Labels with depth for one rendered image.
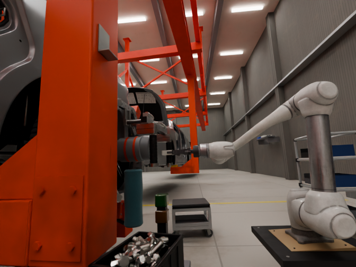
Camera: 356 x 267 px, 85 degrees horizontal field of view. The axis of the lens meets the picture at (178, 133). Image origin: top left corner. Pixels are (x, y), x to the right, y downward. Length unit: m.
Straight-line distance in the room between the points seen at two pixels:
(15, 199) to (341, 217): 1.19
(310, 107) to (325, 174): 0.33
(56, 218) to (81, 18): 0.55
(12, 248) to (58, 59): 0.51
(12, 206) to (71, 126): 0.26
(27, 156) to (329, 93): 1.22
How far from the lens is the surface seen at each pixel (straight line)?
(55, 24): 0.75
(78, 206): 0.56
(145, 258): 0.47
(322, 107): 1.19
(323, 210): 1.16
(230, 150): 1.17
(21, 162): 0.70
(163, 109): 4.52
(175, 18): 3.49
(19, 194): 0.70
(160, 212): 0.68
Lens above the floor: 0.76
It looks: 9 degrees up
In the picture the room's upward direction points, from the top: 2 degrees counter-clockwise
